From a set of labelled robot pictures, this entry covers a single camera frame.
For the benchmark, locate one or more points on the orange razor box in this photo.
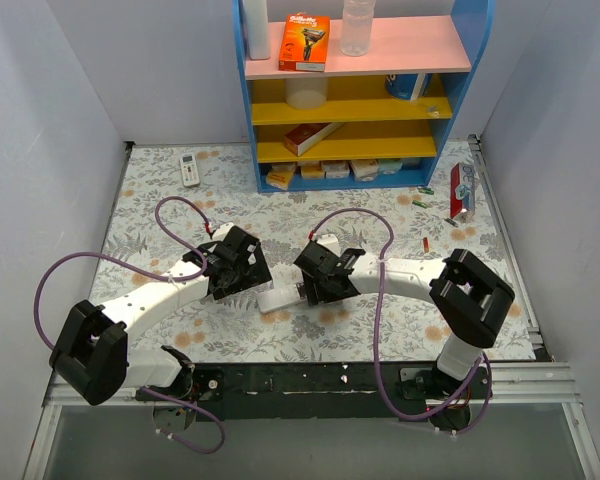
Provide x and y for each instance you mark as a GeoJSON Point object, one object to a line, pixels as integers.
{"type": "Point", "coordinates": [304, 44]}

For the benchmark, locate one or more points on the red white long box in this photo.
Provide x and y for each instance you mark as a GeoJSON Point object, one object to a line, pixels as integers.
{"type": "Point", "coordinates": [305, 136]}

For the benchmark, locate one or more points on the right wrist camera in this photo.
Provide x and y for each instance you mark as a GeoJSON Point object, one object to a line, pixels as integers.
{"type": "Point", "coordinates": [323, 243]}

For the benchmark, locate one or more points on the blue white can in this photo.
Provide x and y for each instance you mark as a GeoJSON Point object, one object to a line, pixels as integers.
{"type": "Point", "coordinates": [407, 86]}

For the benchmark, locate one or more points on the grey white remote control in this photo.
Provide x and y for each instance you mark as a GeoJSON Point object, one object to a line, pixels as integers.
{"type": "Point", "coordinates": [280, 298]}

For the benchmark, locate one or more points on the white tan small box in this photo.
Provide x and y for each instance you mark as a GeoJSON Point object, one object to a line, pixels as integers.
{"type": "Point", "coordinates": [364, 170]}

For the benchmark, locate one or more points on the small white remote control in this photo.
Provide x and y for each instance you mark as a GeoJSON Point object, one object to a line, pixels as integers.
{"type": "Point", "coordinates": [189, 171]}

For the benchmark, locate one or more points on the clear plastic bottle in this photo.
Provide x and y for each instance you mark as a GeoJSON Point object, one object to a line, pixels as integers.
{"type": "Point", "coordinates": [357, 20]}

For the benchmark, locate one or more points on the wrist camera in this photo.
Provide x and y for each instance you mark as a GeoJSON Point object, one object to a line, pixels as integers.
{"type": "Point", "coordinates": [220, 233]}
{"type": "Point", "coordinates": [323, 243]}

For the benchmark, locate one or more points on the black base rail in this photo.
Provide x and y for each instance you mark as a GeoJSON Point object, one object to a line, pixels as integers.
{"type": "Point", "coordinates": [250, 391]}

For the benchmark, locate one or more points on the white translucent cup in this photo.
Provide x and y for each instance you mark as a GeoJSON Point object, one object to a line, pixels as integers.
{"type": "Point", "coordinates": [306, 93]}

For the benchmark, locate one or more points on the yellow orange small box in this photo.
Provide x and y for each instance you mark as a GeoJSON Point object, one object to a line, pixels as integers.
{"type": "Point", "coordinates": [279, 179]}

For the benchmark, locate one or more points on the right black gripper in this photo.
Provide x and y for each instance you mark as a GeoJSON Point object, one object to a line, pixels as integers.
{"type": "Point", "coordinates": [309, 265]}

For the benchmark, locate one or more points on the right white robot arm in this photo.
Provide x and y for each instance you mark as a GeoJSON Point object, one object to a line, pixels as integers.
{"type": "Point", "coordinates": [473, 300]}

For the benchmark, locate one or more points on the pale green small box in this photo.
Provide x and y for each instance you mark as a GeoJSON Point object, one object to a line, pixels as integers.
{"type": "Point", "coordinates": [389, 166]}

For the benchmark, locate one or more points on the red toothpaste box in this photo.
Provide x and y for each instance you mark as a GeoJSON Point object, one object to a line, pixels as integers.
{"type": "Point", "coordinates": [462, 192]}

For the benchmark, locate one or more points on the white orange small box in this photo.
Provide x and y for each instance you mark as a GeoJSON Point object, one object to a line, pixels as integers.
{"type": "Point", "coordinates": [312, 171]}

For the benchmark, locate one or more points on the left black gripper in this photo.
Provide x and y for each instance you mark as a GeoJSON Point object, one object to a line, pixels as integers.
{"type": "Point", "coordinates": [256, 258]}

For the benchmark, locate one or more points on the blue shelf unit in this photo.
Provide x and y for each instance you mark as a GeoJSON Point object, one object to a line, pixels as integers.
{"type": "Point", "coordinates": [375, 124]}

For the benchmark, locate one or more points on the white bottle on shelf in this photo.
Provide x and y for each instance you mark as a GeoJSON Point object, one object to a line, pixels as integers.
{"type": "Point", "coordinates": [257, 29]}

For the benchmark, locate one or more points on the floral tablecloth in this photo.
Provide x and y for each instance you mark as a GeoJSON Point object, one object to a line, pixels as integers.
{"type": "Point", "coordinates": [154, 209]}

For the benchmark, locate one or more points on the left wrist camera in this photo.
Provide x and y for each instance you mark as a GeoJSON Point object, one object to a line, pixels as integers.
{"type": "Point", "coordinates": [220, 233]}

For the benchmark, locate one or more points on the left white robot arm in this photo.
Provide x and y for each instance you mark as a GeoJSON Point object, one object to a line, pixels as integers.
{"type": "Point", "coordinates": [94, 352]}

